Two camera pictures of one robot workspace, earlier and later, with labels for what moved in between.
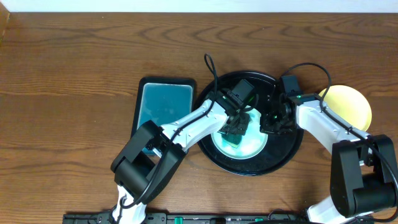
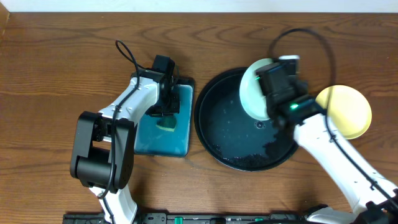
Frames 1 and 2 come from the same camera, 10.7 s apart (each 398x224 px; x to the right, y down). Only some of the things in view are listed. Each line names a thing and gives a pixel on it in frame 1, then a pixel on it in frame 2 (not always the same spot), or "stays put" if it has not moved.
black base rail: (189, 218) stays put
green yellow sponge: (233, 140) -> (168, 123)
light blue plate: (253, 142) -> (250, 92)
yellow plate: (348, 104) stays put
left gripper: (237, 123) -> (168, 109)
